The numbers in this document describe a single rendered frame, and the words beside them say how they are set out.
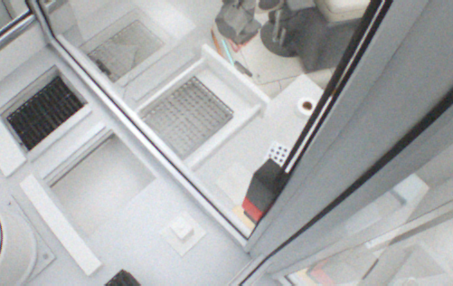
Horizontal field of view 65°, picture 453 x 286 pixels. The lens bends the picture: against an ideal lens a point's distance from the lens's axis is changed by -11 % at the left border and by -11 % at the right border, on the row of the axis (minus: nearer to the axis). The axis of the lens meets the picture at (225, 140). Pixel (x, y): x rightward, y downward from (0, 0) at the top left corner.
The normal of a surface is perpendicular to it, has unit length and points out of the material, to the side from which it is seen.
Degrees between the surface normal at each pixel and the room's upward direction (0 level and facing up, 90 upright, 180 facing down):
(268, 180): 0
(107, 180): 0
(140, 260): 0
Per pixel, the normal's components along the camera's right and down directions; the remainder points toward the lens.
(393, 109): -0.71, 0.63
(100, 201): 0.05, -0.40
